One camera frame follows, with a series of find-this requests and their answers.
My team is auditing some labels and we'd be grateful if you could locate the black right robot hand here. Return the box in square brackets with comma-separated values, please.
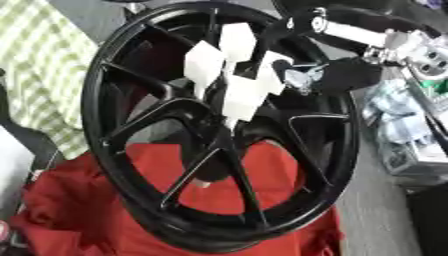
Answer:
[267, 5, 445, 97]

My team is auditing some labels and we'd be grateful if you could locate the white pin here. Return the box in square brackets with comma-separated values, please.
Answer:
[183, 40, 228, 101]
[220, 74, 272, 135]
[255, 50, 296, 98]
[217, 22, 259, 73]

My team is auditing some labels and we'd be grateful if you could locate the black spoked wheel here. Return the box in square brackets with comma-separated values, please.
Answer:
[78, 1, 361, 254]

